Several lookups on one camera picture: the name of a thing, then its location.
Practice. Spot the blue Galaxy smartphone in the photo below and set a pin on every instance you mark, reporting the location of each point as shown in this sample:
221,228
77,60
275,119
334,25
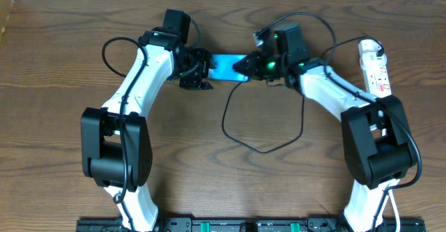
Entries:
224,71

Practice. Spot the white power strip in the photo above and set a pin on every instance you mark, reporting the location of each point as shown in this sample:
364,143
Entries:
377,81

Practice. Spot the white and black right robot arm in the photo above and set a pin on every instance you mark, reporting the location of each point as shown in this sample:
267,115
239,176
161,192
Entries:
378,145

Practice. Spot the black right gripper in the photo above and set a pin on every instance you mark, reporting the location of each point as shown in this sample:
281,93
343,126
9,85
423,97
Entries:
254,66

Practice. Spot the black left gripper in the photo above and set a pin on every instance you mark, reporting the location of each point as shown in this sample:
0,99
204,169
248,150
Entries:
201,68

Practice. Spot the white charger plug adapter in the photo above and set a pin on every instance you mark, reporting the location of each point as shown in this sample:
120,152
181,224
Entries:
371,54

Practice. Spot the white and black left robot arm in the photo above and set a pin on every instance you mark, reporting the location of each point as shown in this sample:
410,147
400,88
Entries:
116,147

